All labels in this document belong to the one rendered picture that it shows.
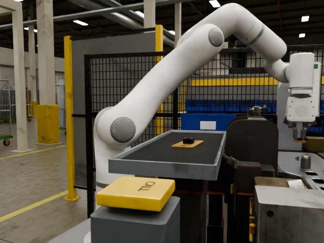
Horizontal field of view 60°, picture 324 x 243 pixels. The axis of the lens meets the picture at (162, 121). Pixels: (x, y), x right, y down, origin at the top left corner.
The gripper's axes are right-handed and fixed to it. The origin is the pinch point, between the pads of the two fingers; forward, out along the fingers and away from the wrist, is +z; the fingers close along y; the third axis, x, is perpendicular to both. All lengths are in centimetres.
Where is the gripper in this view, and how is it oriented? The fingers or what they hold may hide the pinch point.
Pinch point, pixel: (299, 134)
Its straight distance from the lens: 123.9
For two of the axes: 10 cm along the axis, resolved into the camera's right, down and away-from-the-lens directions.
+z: 0.0, 10.0, 0.8
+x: 2.5, -0.7, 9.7
